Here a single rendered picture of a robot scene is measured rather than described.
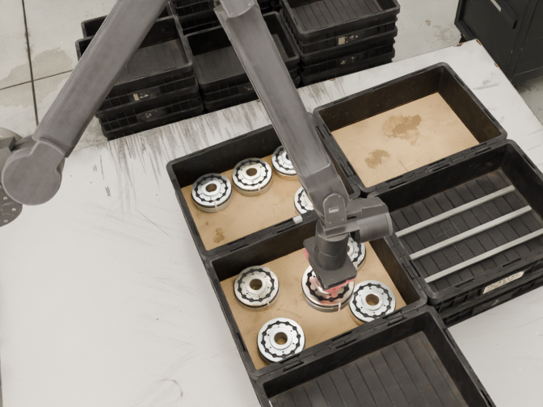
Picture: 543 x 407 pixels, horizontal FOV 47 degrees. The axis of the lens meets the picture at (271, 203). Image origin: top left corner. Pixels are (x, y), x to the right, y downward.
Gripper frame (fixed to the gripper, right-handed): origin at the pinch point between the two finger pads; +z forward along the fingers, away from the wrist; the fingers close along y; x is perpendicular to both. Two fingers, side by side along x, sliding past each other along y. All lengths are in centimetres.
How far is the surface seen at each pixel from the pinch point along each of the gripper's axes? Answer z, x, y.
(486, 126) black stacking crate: 12, -58, 29
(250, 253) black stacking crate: 15.6, 9.5, 19.6
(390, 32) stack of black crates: 55, -80, 112
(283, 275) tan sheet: 21.8, 3.6, 14.6
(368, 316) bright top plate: 18.0, -9.0, -3.4
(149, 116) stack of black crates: 68, 16, 119
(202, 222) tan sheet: 22.8, 16.5, 36.7
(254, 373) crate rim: 11.9, 18.8, -8.0
